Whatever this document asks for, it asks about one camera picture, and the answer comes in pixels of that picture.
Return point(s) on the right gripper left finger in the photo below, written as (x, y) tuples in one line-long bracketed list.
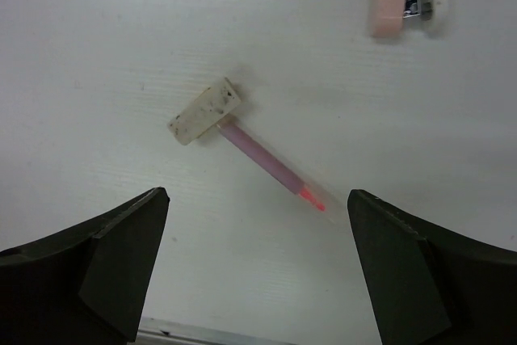
[(86, 284)]

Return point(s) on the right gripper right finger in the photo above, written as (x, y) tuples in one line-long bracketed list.
[(429, 285)]

